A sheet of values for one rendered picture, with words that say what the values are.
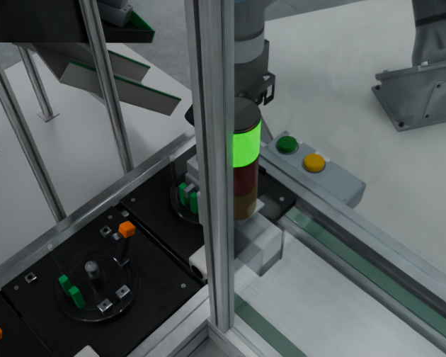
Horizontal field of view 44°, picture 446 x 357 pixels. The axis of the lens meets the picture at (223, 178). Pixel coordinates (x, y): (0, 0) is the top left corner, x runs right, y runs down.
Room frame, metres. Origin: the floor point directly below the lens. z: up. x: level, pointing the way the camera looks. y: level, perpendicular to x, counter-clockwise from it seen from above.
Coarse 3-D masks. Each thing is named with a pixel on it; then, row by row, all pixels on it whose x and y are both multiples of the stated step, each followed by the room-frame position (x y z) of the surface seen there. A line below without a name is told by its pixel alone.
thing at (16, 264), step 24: (168, 144) 0.76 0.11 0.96; (192, 144) 0.76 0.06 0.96; (144, 168) 0.70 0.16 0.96; (120, 192) 0.64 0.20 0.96; (72, 216) 0.59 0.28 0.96; (96, 216) 0.58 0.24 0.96; (48, 240) 0.53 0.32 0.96; (24, 264) 0.49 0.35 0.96; (0, 288) 0.44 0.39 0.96; (192, 312) 0.39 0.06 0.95; (168, 336) 0.35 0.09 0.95; (192, 336) 0.35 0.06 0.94
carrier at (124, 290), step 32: (96, 224) 0.56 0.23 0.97; (64, 256) 0.49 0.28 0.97; (96, 256) 0.48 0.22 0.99; (128, 256) 0.48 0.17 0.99; (160, 256) 0.49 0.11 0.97; (32, 288) 0.43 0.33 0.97; (64, 288) 0.40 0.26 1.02; (96, 288) 0.42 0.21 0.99; (128, 288) 0.41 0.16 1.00; (160, 288) 0.43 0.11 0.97; (192, 288) 0.42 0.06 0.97; (32, 320) 0.38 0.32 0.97; (64, 320) 0.37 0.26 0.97; (96, 320) 0.36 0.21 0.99; (128, 320) 0.37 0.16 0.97; (160, 320) 0.37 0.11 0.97; (64, 352) 0.32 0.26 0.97; (96, 352) 0.32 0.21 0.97; (128, 352) 0.32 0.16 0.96
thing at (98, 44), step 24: (96, 24) 0.72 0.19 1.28; (24, 48) 0.96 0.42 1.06; (96, 48) 0.71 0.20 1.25; (0, 72) 0.60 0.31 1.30; (0, 96) 0.60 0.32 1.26; (24, 120) 0.61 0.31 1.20; (48, 120) 0.94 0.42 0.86; (120, 120) 0.72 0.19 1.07; (24, 144) 0.59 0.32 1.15; (120, 144) 0.71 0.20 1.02; (48, 192) 0.60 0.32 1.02
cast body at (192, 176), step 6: (192, 162) 0.60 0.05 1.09; (192, 168) 0.60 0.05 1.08; (186, 174) 0.60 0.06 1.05; (192, 174) 0.60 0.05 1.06; (198, 174) 0.58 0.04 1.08; (186, 180) 0.60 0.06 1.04; (192, 180) 0.59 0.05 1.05; (198, 180) 0.59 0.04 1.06; (192, 186) 0.58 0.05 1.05; (198, 186) 0.58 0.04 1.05; (186, 192) 0.57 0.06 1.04; (192, 192) 0.58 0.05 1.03
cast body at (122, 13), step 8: (96, 0) 0.84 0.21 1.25; (104, 0) 0.84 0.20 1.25; (112, 0) 0.84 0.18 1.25; (120, 0) 0.84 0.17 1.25; (104, 8) 0.84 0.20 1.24; (112, 8) 0.83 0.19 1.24; (120, 8) 0.84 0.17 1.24; (128, 8) 0.85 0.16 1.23; (104, 16) 0.83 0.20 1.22; (112, 16) 0.83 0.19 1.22; (120, 16) 0.83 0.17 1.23; (128, 16) 0.85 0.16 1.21; (120, 24) 0.82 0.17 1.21
